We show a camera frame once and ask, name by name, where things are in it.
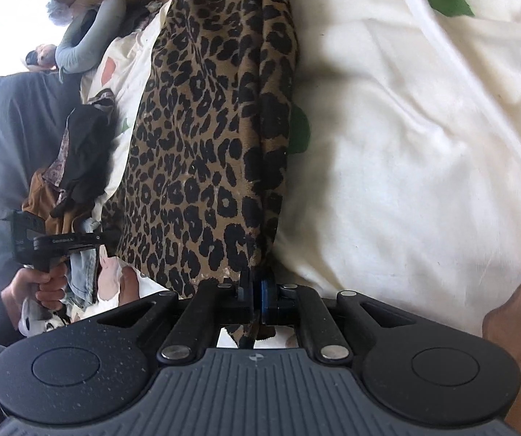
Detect blue denim jeans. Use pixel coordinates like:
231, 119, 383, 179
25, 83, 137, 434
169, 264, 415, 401
67, 217, 104, 310

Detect floral patterned cloth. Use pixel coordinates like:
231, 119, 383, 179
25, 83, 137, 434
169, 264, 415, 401
42, 88, 116, 205

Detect grey neck pillow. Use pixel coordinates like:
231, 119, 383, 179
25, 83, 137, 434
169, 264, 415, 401
55, 0, 128, 73

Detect dark grey pillow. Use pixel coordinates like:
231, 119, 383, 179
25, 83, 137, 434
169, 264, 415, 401
0, 73, 84, 319

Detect leopard print skirt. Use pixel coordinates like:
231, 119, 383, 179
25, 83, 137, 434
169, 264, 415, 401
101, 0, 300, 350

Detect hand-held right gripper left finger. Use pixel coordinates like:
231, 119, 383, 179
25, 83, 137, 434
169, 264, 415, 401
99, 267, 256, 364

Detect white and black cloth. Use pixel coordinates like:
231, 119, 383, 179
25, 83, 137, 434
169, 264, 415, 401
19, 297, 72, 339

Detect person's left hand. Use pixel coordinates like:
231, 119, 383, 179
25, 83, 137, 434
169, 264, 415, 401
1, 259, 70, 312

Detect brown teddy bear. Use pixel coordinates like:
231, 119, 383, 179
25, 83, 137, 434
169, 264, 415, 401
25, 43, 59, 71

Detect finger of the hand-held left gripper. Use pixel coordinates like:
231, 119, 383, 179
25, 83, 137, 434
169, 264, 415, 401
79, 229, 120, 250

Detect brown cloth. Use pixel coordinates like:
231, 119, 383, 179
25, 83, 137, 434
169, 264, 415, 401
21, 168, 102, 237

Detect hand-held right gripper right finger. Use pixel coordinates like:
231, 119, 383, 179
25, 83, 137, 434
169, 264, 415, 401
259, 277, 418, 363

